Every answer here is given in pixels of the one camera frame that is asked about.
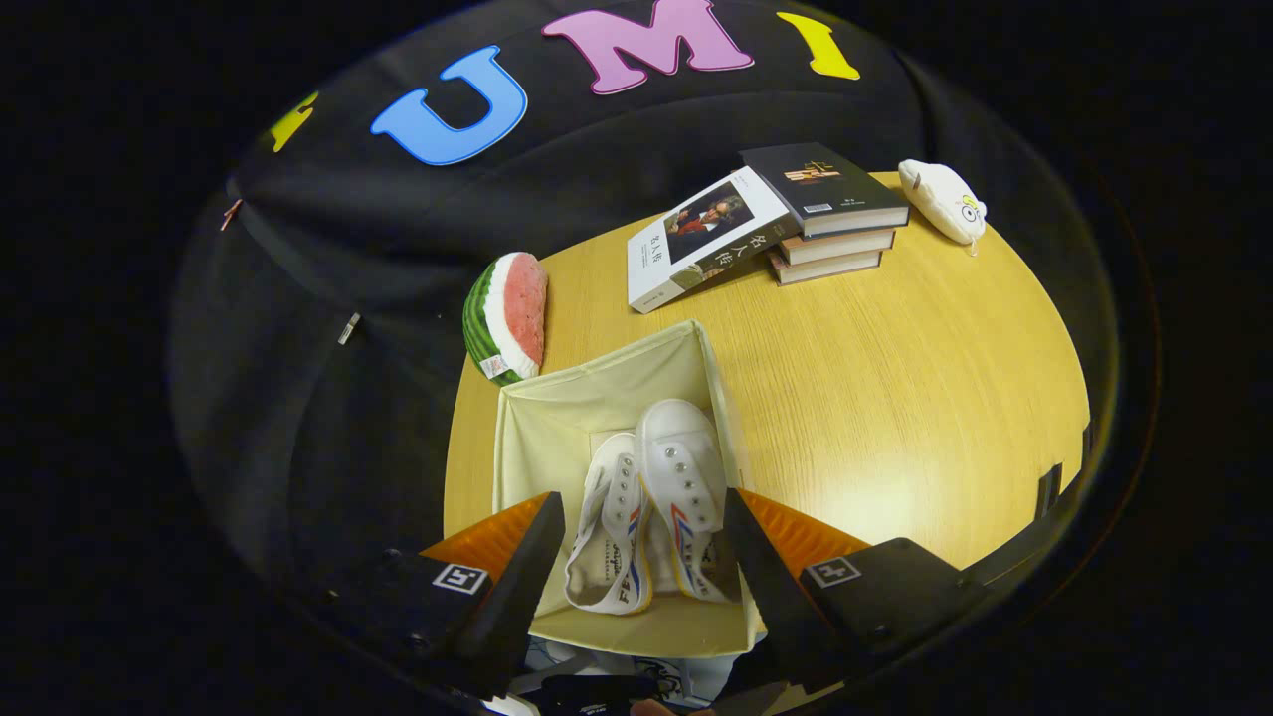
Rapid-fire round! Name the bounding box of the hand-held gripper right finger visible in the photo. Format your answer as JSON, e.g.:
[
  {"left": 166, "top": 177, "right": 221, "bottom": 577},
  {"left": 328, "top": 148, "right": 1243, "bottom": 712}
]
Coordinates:
[{"left": 723, "top": 487, "right": 996, "bottom": 697}]

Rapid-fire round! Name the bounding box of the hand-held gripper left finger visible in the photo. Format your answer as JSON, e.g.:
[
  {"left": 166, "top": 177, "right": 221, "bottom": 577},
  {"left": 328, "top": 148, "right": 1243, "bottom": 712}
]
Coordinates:
[{"left": 308, "top": 491, "right": 566, "bottom": 700}]

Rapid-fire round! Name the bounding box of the white canvas shoe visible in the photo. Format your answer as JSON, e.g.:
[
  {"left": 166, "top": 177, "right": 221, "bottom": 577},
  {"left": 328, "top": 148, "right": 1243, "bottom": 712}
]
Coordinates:
[
  {"left": 564, "top": 431, "right": 655, "bottom": 616},
  {"left": 635, "top": 398, "right": 742, "bottom": 606}
]

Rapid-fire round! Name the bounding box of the cream fabric storage box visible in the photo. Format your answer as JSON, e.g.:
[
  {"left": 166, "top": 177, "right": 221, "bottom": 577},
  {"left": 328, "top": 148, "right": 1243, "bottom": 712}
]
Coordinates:
[{"left": 492, "top": 318, "right": 767, "bottom": 659}]

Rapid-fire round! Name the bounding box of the watermelon slice plush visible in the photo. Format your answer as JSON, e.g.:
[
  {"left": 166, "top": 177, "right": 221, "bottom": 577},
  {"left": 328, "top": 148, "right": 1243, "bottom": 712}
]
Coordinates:
[{"left": 462, "top": 252, "right": 549, "bottom": 388}]

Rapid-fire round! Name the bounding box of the brown edged stacked book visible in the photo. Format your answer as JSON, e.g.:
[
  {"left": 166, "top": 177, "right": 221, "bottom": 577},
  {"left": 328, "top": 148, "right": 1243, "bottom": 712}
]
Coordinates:
[
  {"left": 768, "top": 249, "right": 884, "bottom": 287},
  {"left": 778, "top": 229, "right": 896, "bottom": 267}
]

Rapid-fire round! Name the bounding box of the black backdrop cloth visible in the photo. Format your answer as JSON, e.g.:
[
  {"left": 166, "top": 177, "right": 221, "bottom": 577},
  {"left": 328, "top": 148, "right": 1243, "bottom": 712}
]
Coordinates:
[{"left": 167, "top": 0, "right": 1120, "bottom": 618}]

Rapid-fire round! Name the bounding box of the white cover book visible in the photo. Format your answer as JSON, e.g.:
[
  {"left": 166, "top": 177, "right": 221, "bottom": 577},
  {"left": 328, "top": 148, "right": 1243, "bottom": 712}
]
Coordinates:
[{"left": 627, "top": 166, "right": 802, "bottom": 315}]

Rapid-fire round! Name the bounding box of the black cover book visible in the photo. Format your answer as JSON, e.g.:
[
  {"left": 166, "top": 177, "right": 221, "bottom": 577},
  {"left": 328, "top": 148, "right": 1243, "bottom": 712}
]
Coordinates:
[{"left": 739, "top": 142, "right": 911, "bottom": 240}]

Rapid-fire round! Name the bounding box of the white plush toy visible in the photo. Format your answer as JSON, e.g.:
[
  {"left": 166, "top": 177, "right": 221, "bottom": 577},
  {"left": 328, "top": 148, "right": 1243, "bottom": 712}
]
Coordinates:
[{"left": 898, "top": 159, "right": 989, "bottom": 257}]

